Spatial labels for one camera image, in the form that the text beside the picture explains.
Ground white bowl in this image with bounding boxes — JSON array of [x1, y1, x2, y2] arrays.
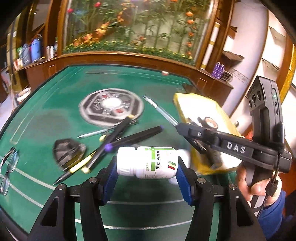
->
[[16, 87, 31, 103]]

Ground yellow storage box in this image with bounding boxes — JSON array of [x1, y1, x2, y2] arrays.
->
[[173, 93, 241, 175]]

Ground black round lid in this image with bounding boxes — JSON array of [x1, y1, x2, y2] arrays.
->
[[53, 138, 87, 172]]

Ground blue sleeve forearm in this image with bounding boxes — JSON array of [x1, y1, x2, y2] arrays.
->
[[258, 190, 292, 240]]

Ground black marker pen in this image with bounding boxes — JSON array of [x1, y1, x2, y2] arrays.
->
[[81, 114, 134, 174]]

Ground clear ballpoint pen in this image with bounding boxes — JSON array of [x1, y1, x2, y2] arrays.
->
[[142, 94, 178, 126]]

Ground dark framed eyeglasses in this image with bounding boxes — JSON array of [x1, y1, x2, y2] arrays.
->
[[1, 147, 19, 196]]

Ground white medicine bottle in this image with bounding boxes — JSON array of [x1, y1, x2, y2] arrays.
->
[[116, 146, 178, 179]]

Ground blue thermos jug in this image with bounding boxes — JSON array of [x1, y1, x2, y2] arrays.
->
[[31, 38, 41, 62]]

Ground mahjong table centre control panel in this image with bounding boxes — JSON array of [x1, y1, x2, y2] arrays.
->
[[79, 88, 144, 127]]

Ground purple bottles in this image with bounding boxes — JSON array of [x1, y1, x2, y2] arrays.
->
[[211, 62, 225, 79]]

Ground artificial flower display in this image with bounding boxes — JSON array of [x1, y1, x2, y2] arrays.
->
[[63, 0, 213, 65]]

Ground yellow black pen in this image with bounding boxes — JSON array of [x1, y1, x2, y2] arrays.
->
[[53, 151, 95, 185]]

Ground right hand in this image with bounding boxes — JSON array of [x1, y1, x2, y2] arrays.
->
[[235, 162, 282, 206]]

